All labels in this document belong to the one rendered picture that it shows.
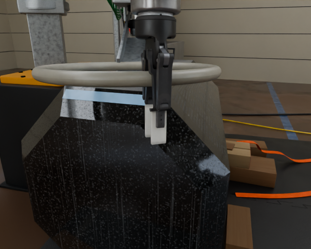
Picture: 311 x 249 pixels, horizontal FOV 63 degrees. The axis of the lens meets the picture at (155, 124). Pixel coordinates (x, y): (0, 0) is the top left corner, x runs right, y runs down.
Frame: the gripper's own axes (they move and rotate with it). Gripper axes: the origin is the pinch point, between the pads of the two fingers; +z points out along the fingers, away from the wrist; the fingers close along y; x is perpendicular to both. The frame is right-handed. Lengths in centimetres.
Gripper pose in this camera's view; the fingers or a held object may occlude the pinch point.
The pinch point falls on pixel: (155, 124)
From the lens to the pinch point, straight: 51.7
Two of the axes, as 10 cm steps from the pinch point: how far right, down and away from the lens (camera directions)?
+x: -9.6, 0.8, -2.7
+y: -2.8, -2.6, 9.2
